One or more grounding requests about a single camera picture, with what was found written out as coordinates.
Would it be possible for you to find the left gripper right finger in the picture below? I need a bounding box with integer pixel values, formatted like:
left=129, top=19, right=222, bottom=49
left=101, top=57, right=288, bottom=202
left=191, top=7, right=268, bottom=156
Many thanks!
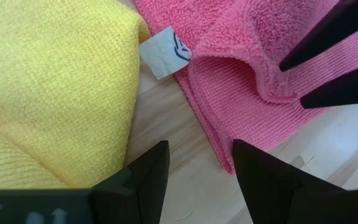
left=232, top=139, right=358, bottom=224

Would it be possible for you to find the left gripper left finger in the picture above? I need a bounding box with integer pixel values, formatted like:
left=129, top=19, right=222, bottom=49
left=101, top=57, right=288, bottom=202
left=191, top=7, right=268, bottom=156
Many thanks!
left=0, top=140, right=170, bottom=224

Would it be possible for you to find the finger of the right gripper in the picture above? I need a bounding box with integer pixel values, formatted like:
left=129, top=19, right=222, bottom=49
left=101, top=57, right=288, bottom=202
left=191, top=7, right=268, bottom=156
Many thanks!
left=300, top=58, right=358, bottom=110
left=278, top=0, right=358, bottom=72

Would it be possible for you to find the pink towel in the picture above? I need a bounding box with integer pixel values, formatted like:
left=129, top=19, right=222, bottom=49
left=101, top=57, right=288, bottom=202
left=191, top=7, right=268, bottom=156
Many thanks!
left=132, top=0, right=358, bottom=175

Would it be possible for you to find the yellow towel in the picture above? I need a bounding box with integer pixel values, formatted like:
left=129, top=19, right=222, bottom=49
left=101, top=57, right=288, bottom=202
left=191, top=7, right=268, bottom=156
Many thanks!
left=0, top=0, right=151, bottom=190

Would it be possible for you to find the white label blue ink mark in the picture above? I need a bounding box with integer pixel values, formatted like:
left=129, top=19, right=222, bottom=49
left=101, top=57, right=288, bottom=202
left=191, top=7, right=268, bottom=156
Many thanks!
left=139, top=25, right=194, bottom=81

